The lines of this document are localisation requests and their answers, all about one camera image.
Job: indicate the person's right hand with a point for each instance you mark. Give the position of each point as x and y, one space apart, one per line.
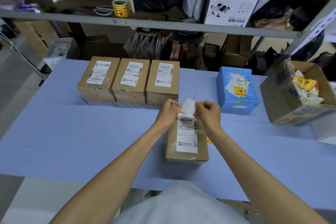
211 117

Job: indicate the person's left hand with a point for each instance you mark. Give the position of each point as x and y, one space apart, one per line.
165 115

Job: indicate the person's right thumb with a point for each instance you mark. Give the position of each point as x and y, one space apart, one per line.
198 113

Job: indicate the person's left thumb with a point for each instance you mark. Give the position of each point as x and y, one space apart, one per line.
176 108

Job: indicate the white label backing paper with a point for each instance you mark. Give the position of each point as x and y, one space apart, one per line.
188 106

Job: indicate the person's right forearm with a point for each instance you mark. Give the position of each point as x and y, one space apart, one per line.
257 176

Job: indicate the person's left forearm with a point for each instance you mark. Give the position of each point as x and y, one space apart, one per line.
112 179

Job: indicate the labelled cardboard parcel box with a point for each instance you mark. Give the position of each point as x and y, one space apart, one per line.
131 82
98 79
162 82
186 150

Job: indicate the loose yellow warning sticker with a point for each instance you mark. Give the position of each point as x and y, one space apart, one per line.
209 140

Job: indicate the blue box with stickers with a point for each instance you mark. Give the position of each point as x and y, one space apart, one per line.
236 87

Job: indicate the row of paper packets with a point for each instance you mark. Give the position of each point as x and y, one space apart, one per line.
145 46

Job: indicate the dark brown cardboard box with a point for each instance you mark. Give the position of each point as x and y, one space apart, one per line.
236 50

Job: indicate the open cardboard waste box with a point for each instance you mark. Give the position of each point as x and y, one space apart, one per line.
286 100

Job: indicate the person's white shirt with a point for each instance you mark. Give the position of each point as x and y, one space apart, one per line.
181 205

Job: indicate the blue table cover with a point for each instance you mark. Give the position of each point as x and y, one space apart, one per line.
78 132

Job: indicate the white product box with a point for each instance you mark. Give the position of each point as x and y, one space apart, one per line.
229 8

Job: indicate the crumpled label backing scraps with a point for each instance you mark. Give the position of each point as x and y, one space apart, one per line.
305 87

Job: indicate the roll of yellow stickers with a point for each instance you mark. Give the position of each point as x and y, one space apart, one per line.
121 8

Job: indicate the brown crinkled plastic bag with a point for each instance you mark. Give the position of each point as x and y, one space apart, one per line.
274 21

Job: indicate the white and blue carton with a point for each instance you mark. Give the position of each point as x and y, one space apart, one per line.
60 50

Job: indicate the grey metal shelf upright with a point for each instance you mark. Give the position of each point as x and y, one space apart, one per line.
307 32

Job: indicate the plain brown cardboard box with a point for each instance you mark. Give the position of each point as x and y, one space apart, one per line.
34 34

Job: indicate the grey metal shelf rail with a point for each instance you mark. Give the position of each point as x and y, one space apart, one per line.
147 23

